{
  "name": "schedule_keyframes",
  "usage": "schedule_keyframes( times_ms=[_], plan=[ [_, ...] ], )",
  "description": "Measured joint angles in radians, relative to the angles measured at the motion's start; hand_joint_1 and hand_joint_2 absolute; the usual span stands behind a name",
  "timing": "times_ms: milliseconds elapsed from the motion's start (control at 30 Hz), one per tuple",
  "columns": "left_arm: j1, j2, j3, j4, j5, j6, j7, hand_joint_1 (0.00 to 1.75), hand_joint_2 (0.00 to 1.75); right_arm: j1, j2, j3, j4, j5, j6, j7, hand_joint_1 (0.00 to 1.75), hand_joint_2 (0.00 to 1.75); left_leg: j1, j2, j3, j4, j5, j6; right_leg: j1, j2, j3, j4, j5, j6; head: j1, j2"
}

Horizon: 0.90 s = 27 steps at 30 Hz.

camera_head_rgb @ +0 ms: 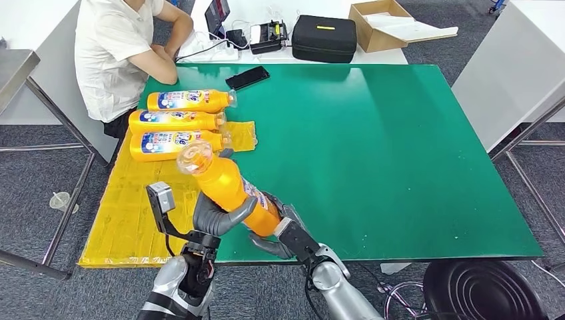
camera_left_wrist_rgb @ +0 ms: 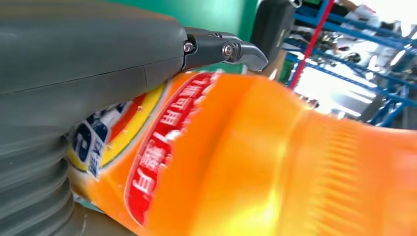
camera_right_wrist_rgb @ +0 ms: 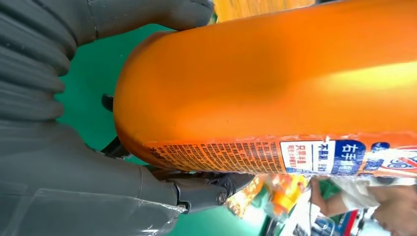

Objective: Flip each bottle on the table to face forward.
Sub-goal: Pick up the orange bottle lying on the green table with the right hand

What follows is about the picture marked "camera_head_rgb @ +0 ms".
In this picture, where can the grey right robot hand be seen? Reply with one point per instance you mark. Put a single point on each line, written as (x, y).
(282, 212)

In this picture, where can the orange detergent bottle clear cap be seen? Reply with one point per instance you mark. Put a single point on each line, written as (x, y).
(176, 145)
(229, 185)
(190, 100)
(176, 120)

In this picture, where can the black smartphone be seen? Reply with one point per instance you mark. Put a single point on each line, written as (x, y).
(247, 77)

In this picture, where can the person's right forearm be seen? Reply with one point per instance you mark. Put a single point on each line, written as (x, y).
(154, 66)

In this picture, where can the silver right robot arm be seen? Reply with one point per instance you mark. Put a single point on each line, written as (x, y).
(340, 287)

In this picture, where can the person's left forearm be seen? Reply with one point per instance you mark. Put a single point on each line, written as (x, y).
(178, 31)

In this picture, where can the yellow taped cardboard mat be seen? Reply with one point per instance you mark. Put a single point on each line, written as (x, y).
(123, 221)

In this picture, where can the white power strip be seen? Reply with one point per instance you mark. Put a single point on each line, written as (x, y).
(220, 54)

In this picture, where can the black label printer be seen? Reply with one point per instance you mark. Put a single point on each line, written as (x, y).
(268, 40)

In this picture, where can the black zip case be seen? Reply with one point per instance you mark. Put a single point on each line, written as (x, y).
(323, 43)

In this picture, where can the black power adapter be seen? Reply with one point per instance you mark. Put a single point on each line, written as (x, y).
(237, 38)

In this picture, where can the brown cardboard box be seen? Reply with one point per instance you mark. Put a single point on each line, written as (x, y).
(375, 41)

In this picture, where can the black tablet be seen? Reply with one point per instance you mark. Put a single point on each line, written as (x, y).
(216, 14)

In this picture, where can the black round stool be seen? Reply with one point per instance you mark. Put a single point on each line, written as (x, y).
(485, 289)

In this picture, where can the clear plastic cup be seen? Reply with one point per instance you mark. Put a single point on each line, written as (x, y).
(61, 201)

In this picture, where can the white paper sheet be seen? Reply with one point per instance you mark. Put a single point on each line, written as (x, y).
(419, 31)

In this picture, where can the person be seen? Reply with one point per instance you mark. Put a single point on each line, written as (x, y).
(110, 57)

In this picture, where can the white side table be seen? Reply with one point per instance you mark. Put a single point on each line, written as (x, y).
(507, 75)

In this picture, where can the white desk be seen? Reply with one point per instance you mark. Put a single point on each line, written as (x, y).
(53, 66)

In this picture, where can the stainless steel table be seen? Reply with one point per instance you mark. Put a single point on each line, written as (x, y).
(13, 70)

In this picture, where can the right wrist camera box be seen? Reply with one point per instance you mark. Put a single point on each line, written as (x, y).
(295, 240)

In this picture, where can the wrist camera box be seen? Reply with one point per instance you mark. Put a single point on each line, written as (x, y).
(161, 203)
(295, 240)

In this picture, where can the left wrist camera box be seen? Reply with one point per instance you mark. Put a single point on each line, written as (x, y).
(161, 203)

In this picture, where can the white table bracket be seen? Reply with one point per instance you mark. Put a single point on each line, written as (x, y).
(397, 267)

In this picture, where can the steel table leg frame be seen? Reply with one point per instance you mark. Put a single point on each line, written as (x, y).
(528, 129)

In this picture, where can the blue cart frame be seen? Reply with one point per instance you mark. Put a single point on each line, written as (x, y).
(496, 5)

